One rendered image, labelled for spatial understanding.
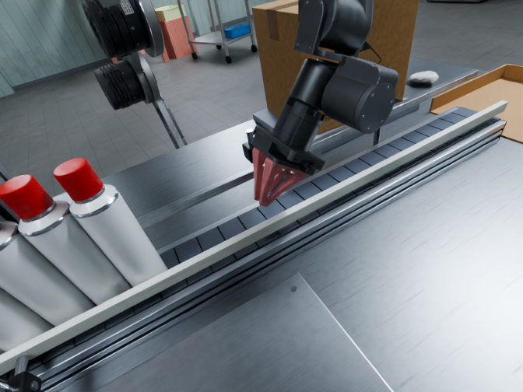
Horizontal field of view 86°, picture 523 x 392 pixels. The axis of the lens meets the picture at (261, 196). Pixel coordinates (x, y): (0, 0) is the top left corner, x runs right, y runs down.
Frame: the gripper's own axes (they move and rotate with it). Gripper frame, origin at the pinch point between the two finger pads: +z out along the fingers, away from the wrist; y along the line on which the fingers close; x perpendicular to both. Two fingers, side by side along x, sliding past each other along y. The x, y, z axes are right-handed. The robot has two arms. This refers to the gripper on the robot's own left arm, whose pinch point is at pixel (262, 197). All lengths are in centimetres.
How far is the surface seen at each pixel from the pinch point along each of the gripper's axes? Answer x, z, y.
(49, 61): -52, 105, -716
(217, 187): -5.5, 1.3, -4.0
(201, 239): -4.5, 11.0, -3.9
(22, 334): -25.3, 22.3, 1.3
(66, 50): -29, 73, -719
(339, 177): 16.5, -6.1, -2.1
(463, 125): 33.3, -23.8, 3.9
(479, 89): 65, -40, -12
